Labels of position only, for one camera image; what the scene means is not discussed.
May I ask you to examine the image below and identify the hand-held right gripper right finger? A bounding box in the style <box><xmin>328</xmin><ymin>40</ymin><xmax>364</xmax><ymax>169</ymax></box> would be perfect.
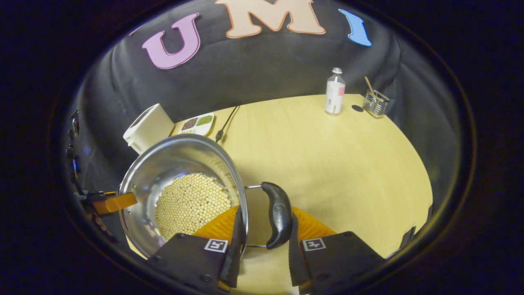
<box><xmin>288</xmin><ymin>206</ymin><xmax>386</xmax><ymax>295</ymax></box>

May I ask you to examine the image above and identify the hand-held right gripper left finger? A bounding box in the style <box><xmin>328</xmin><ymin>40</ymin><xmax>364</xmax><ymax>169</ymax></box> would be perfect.
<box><xmin>147</xmin><ymin>205</ymin><xmax>247</xmax><ymax>293</ymax></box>

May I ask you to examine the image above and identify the steel pot with black handles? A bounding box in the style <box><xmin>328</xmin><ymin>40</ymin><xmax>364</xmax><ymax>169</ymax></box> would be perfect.
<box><xmin>118</xmin><ymin>134</ymin><xmax>294</xmax><ymax>259</ymax></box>

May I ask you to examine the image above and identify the pile of soybeans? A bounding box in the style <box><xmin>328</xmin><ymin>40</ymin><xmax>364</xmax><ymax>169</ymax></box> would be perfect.
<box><xmin>154</xmin><ymin>172</ymin><xmax>232</xmax><ymax>241</ymax></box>

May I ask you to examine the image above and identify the white box appliance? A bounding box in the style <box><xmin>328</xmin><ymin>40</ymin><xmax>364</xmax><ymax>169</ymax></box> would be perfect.
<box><xmin>123</xmin><ymin>103</ymin><xmax>176</xmax><ymax>155</ymax></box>

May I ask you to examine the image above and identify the white divided dish of beans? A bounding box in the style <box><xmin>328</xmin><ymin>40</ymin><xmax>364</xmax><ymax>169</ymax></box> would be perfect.
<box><xmin>178</xmin><ymin>113</ymin><xmax>215</xmax><ymax>137</ymax></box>

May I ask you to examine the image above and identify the glass holder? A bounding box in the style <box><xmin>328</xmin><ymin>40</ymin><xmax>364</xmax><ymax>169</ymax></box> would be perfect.
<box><xmin>363</xmin><ymin>90</ymin><xmax>391</xmax><ymax>119</ymax></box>

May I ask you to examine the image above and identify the white bottle with pink label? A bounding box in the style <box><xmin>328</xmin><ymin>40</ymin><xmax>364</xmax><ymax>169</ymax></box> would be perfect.
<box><xmin>324</xmin><ymin>68</ymin><xmax>346</xmax><ymax>116</ymax></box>

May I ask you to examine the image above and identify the black power cable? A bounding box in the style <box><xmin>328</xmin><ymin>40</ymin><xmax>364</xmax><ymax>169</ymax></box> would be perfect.
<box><xmin>215</xmin><ymin>105</ymin><xmax>240</xmax><ymax>143</ymax></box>

